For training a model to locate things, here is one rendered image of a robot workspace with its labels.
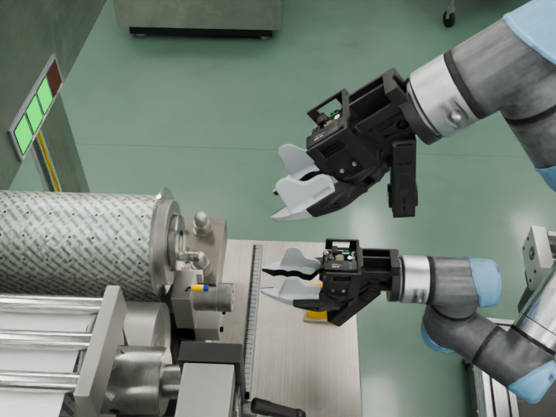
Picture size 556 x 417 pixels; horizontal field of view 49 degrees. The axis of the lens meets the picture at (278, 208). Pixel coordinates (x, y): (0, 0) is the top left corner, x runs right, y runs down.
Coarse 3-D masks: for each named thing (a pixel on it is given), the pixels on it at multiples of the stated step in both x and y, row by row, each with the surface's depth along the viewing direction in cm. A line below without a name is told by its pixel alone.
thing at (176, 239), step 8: (176, 216) 80; (176, 224) 79; (184, 224) 83; (168, 232) 78; (176, 232) 78; (184, 232) 83; (168, 240) 78; (176, 240) 78; (184, 240) 84; (168, 248) 78; (176, 248) 79; (184, 248) 84; (168, 256) 78; (176, 256) 79; (168, 264) 79; (176, 264) 79
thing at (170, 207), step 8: (168, 200) 80; (168, 208) 78; (176, 208) 83; (160, 216) 77; (168, 216) 78; (160, 224) 76; (168, 224) 78; (160, 232) 76; (160, 240) 76; (160, 248) 76; (160, 256) 76; (160, 264) 76; (160, 272) 77; (168, 272) 79; (160, 280) 78; (168, 280) 79
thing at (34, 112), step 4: (32, 100) 111; (36, 100) 113; (32, 104) 111; (36, 104) 113; (28, 108) 110; (32, 108) 111; (36, 108) 113; (28, 112) 110; (32, 112) 111; (36, 112) 113; (40, 112) 114; (28, 116) 110; (32, 116) 111; (36, 116) 113; (40, 116) 115; (32, 120) 111; (36, 120) 113; (40, 120) 115; (32, 124) 112; (36, 124) 113; (32, 128) 112
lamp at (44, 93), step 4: (44, 80) 116; (44, 84) 116; (40, 88) 114; (44, 88) 116; (48, 88) 118; (40, 92) 114; (44, 92) 116; (48, 92) 118; (40, 96) 114; (44, 96) 116; (48, 96) 118; (40, 100) 114; (44, 100) 116; (48, 100) 118; (44, 104) 116; (48, 104) 118; (44, 108) 116; (44, 112) 116
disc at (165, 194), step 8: (160, 192) 78; (168, 192) 82; (160, 200) 77; (160, 208) 77; (152, 216) 75; (152, 224) 74; (152, 232) 74; (152, 240) 74; (152, 248) 74; (152, 256) 74; (152, 264) 75; (152, 272) 75; (152, 280) 76; (160, 288) 79; (168, 288) 84; (160, 296) 79
